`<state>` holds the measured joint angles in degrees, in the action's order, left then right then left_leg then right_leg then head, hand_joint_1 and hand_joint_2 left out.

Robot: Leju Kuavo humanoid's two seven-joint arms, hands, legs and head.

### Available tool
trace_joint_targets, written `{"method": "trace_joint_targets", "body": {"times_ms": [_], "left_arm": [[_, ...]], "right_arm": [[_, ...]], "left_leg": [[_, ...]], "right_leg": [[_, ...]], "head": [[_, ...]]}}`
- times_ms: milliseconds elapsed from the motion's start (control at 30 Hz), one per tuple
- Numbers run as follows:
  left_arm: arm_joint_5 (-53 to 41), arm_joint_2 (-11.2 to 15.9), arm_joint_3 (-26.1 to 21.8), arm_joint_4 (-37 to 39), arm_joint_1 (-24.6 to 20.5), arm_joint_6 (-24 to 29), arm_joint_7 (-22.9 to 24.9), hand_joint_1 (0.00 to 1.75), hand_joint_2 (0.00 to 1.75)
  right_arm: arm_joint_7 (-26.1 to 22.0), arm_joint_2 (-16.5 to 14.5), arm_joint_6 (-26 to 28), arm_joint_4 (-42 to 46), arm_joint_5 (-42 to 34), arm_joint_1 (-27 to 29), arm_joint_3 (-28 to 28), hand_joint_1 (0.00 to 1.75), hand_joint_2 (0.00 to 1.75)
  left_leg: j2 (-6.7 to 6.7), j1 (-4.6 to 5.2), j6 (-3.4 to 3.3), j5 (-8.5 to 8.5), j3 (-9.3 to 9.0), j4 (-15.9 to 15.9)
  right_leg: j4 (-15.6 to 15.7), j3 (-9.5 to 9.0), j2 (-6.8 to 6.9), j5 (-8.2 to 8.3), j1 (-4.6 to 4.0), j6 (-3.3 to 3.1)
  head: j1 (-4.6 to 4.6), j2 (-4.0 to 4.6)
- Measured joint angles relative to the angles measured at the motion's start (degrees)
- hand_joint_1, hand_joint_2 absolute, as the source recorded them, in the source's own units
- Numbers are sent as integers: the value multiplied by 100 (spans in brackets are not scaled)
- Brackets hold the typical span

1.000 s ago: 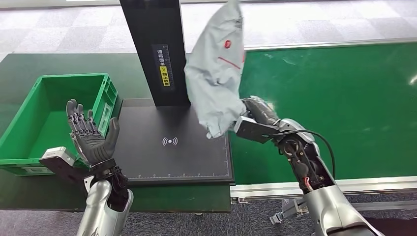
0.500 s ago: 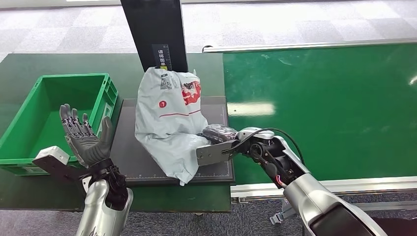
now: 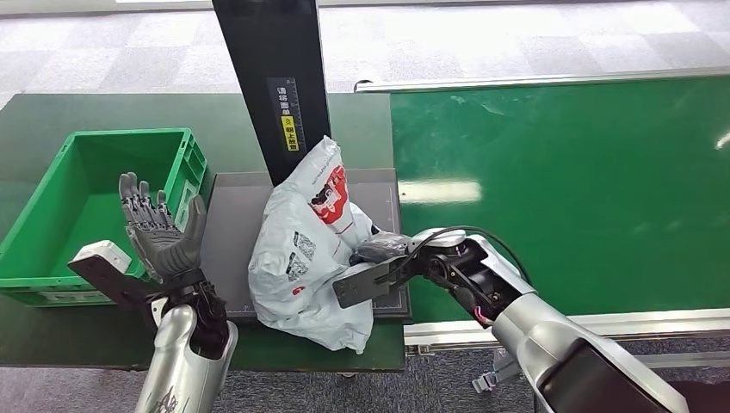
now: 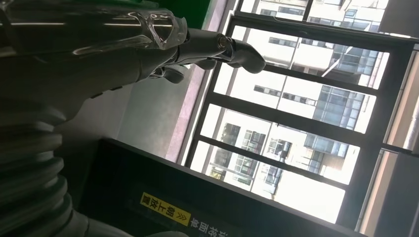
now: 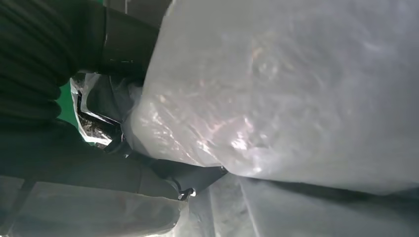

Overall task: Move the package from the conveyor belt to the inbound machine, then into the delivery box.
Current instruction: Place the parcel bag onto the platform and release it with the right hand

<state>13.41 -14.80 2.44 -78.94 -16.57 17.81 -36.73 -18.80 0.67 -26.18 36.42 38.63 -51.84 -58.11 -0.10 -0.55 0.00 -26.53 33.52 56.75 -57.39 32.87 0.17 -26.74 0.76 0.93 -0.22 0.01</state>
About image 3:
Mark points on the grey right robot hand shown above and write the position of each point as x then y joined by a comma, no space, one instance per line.
382,249

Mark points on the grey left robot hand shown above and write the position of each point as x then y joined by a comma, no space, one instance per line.
165,251

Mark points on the grey courier bag package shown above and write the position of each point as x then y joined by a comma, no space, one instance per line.
302,273

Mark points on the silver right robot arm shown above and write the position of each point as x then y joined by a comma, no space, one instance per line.
542,336

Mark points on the green conveyor belt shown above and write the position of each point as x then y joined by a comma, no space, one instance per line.
570,199

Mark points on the black inbound scanner machine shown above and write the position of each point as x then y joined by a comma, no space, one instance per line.
268,57

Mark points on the green plastic crate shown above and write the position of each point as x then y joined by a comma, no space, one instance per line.
68,228

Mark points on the dark green table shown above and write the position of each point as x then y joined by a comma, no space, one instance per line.
85,108

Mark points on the black and yellow label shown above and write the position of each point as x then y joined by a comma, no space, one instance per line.
288,114

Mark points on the black cloth object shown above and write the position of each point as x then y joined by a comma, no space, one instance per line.
713,399

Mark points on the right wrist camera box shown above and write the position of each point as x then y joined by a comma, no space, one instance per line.
365,282

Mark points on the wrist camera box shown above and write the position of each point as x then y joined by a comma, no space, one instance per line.
365,282
105,268

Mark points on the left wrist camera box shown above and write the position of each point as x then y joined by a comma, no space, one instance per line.
105,268

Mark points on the grey conveyor bracket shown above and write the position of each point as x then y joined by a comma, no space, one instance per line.
496,373

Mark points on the thin aluminium conveyor rail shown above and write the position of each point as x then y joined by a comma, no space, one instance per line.
542,80

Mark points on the wide aluminium conveyor rail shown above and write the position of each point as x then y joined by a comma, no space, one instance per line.
673,322

